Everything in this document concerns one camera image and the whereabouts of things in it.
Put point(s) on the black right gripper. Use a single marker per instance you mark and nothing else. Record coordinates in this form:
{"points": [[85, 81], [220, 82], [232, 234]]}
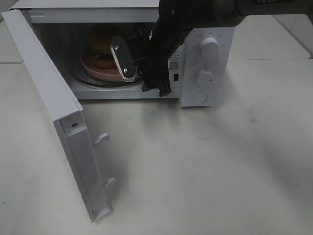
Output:
{"points": [[152, 50]]}

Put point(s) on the burger with lettuce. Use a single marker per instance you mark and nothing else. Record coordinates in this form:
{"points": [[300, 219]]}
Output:
{"points": [[99, 44]]}

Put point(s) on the pink round plate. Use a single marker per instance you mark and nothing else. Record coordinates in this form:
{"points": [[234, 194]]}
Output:
{"points": [[100, 64]]}

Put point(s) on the round white door button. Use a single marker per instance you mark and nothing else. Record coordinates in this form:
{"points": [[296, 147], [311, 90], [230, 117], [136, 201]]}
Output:
{"points": [[200, 97]]}

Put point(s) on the white microwave door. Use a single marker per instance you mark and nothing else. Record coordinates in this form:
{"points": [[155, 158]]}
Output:
{"points": [[66, 113]]}

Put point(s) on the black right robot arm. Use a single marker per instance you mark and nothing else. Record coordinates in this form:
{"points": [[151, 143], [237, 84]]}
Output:
{"points": [[230, 13]]}

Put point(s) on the white upper microwave knob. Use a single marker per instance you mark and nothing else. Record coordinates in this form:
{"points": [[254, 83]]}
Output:
{"points": [[209, 47]]}

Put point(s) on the white microwave knob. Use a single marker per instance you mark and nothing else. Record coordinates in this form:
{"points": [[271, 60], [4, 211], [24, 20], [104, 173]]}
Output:
{"points": [[209, 47], [204, 78]]}

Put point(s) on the white lower microwave knob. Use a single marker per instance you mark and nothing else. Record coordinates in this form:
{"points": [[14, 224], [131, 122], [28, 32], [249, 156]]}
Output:
{"points": [[204, 78]]}

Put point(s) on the white microwave oven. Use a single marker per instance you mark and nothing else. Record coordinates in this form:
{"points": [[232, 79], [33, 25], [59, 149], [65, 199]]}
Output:
{"points": [[51, 38]]}

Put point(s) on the glass microwave turntable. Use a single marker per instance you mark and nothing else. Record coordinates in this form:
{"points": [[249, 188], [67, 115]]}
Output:
{"points": [[89, 80]]}

